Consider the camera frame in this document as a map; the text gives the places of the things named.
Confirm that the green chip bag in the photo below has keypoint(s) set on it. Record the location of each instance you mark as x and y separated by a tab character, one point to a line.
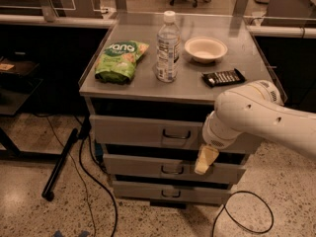
117	63

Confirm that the grey middle drawer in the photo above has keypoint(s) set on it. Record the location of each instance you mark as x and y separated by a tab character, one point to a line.
160	168

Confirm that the clear plastic water bottle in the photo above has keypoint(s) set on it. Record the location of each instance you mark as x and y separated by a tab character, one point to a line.
168	48

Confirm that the dark side shelf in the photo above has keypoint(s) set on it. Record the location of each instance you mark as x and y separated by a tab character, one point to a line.
18	81

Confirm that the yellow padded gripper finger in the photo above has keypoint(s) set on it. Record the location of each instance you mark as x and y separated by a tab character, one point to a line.
205	158

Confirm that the grey drawer cabinet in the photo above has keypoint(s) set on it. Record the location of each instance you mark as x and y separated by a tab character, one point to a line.
188	98

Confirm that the grey bottom drawer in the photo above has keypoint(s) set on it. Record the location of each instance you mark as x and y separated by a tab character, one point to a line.
125	189

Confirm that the grey top drawer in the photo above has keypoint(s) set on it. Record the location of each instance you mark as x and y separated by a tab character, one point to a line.
148	132

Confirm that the black candy bar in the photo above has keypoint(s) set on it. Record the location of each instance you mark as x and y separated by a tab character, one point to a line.
223	78

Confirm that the grey drawer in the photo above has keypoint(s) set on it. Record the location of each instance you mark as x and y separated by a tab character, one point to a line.
160	168
125	189
148	132

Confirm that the white paper bowl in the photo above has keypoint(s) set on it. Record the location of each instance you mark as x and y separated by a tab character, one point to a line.
205	50

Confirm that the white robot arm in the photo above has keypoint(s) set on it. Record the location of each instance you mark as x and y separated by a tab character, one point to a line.
255	108

